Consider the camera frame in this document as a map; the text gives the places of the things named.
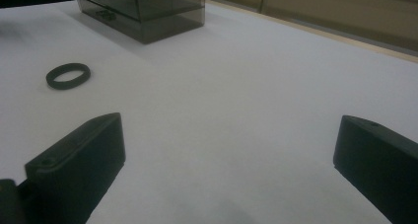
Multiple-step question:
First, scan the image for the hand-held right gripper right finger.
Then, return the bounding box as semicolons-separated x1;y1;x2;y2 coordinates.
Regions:
332;114;418;224

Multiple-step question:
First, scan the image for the smoked transparent drawer box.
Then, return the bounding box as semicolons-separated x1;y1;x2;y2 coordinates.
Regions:
73;0;207;45

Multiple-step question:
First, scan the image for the black ring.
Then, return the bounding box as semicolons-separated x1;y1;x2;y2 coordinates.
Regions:
45;62;92;91

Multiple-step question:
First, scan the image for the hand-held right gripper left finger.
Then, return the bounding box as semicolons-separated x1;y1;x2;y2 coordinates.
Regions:
25;112;127;224

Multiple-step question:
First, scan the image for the white table cover sheet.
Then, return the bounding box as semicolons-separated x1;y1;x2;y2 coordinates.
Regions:
0;0;418;224

